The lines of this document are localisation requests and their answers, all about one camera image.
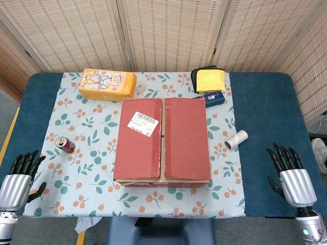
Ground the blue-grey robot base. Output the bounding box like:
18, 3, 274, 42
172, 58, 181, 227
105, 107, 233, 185
107, 218, 217, 245

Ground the red soda can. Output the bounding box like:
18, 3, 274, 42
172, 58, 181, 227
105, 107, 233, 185
55, 136, 76, 154

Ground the orange cartoon tissue pack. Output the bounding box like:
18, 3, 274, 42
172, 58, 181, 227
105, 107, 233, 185
78, 68, 137, 103

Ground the white paper roll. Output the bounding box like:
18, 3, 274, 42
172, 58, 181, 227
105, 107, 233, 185
224, 130, 249, 150

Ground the red cardboard box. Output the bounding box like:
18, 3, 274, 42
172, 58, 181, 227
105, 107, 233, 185
113, 97, 212, 188

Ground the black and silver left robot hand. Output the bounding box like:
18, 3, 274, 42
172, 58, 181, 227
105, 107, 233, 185
0, 150, 48, 212

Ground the small clear plastic wrapper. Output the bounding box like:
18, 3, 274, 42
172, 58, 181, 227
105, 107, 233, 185
135, 81, 148, 95

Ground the yellow folded cloth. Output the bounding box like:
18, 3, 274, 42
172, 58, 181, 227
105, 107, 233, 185
191, 65, 225, 93
195, 70, 226, 94

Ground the bamboo folding screen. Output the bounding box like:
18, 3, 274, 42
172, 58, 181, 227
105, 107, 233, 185
0, 0, 327, 126

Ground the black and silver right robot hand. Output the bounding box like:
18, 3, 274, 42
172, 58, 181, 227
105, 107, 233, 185
266, 143, 318, 208

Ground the floral light blue tablecloth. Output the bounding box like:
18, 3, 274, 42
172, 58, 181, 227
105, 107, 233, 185
22, 71, 246, 218

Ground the white sneaker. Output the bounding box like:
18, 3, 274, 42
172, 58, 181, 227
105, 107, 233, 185
311, 137, 327, 175

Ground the small dark blue box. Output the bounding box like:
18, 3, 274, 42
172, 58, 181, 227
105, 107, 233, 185
192, 91, 226, 108

